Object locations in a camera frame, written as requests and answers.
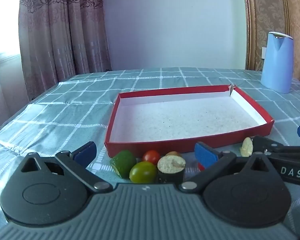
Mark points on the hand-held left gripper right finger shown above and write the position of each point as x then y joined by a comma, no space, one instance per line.
205,156

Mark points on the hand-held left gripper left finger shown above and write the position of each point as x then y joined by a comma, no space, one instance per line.
86,152

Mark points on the small eggplant piece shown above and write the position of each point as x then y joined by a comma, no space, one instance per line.
247,147

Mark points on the large eggplant piece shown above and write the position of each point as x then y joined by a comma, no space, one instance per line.
171,170

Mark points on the green cucumber piece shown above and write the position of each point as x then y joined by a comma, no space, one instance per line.
123,163

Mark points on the red cardboard box tray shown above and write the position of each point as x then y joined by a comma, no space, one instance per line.
180,120

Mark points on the green cherry tomato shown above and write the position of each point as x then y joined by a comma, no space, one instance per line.
143,172

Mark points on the red cherry tomato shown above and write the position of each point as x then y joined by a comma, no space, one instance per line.
151,156
201,167

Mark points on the yellow-brown cherry tomato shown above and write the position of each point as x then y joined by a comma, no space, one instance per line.
173,153

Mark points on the checked teal tablecloth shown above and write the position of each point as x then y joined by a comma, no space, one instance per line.
65,105

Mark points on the blue electric kettle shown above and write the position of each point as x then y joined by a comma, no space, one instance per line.
277,62

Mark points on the white sheer curtain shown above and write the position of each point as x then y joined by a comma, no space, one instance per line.
5,85

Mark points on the brown patterned curtain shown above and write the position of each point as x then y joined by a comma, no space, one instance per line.
62,30

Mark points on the white wall socket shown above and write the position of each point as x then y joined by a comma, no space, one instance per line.
263,53

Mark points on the gold-framed wall panel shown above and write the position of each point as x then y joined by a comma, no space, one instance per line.
270,10

